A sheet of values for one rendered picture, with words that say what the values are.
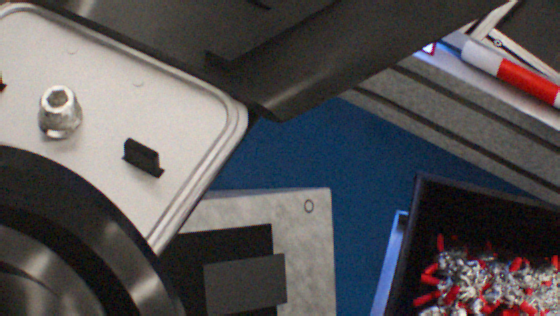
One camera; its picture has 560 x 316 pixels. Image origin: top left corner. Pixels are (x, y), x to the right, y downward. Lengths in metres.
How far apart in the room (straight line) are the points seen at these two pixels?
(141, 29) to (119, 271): 0.10
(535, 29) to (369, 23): 1.38
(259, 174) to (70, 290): 0.75
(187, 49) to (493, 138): 0.48
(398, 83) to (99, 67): 0.48
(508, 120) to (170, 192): 0.50
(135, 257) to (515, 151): 0.56
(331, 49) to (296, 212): 0.18
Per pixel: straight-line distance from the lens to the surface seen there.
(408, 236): 0.66
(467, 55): 0.75
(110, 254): 0.24
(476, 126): 0.78
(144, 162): 0.30
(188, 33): 0.32
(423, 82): 0.78
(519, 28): 1.70
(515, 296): 0.67
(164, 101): 0.32
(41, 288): 0.23
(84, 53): 0.33
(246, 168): 0.99
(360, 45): 0.33
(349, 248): 1.01
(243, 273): 0.47
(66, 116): 0.31
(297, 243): 0.50
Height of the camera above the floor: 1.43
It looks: 55 degrees down
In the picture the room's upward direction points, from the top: 6 degrees clockwise
